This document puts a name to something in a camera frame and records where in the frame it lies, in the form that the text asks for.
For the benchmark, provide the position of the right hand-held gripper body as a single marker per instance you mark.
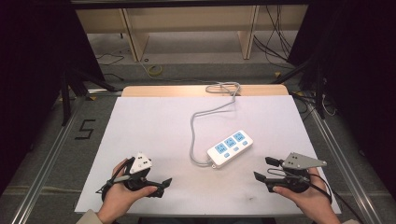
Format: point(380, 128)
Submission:
point(300, 161)

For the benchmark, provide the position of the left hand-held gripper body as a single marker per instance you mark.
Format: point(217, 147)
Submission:
point(140, 163)

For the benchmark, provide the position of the white blue power strip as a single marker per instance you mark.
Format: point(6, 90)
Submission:
point(230, 150)

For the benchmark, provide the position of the person's right hand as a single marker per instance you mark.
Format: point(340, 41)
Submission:
point(314, 200)

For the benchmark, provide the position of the person's left hand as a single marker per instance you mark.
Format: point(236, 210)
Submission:
point(116, 199)

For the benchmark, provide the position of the white table sheet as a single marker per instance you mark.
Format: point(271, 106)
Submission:
point(149, 133)

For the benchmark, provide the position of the black metal stand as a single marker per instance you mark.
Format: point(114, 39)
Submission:
point(66, 99)
point(319, 93)

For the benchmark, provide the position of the light wooden table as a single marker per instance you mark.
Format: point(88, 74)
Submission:
point(168, 90)

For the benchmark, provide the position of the black curtain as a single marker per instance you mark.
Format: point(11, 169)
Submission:
point(358, 77)
point(31, 77)

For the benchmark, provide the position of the aluminium floor rail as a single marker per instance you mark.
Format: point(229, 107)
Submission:
point(345, 161)
point(46, 161)

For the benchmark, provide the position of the light wooden desk frame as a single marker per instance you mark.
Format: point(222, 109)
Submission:
point(137, 39)

